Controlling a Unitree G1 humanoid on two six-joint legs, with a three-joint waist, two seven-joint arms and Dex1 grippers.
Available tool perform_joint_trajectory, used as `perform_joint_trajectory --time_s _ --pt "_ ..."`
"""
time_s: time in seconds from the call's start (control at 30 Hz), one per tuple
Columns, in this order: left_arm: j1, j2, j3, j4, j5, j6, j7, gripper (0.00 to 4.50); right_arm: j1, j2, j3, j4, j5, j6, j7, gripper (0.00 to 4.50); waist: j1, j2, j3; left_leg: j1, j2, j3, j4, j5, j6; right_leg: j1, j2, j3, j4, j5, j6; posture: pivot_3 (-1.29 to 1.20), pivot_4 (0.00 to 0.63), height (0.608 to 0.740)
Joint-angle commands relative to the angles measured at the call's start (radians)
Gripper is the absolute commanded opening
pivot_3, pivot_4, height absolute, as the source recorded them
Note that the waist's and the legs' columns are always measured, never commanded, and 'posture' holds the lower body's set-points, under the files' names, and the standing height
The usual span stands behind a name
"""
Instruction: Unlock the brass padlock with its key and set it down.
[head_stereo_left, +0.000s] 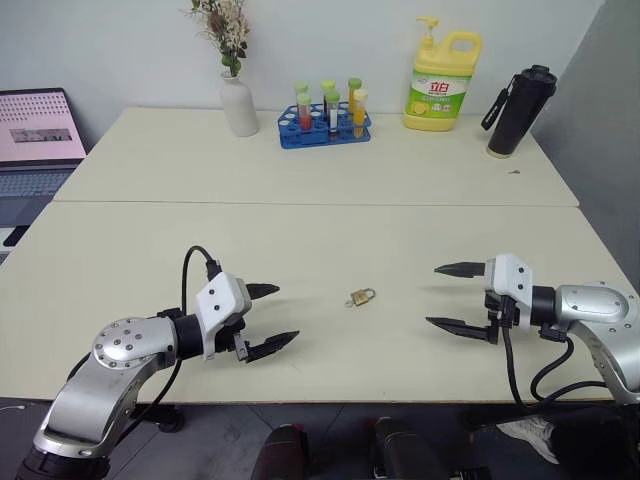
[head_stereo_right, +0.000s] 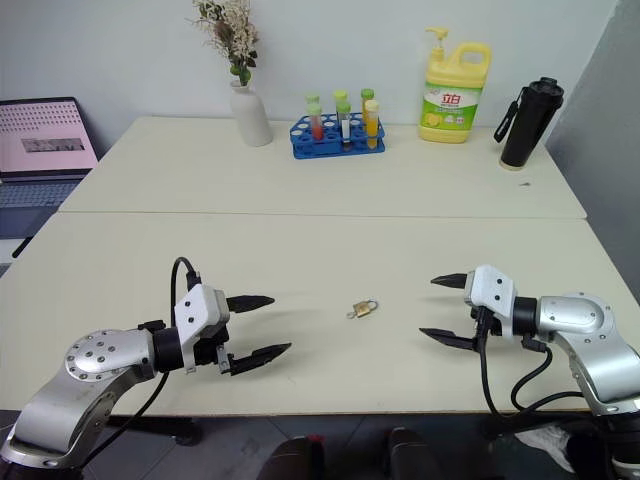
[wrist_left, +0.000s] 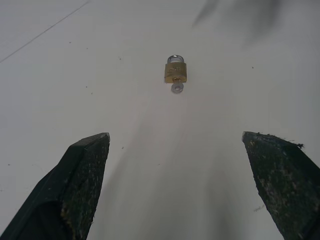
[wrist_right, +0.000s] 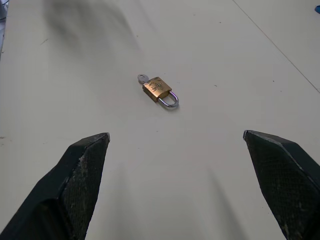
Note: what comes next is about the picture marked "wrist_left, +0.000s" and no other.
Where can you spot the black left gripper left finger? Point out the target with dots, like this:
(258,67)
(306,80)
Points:
(75,180)

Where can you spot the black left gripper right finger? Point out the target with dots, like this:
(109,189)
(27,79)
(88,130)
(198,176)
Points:
(282,180)

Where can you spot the brass padlock with silver shackle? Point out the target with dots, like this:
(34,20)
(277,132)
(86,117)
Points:
(175,70)

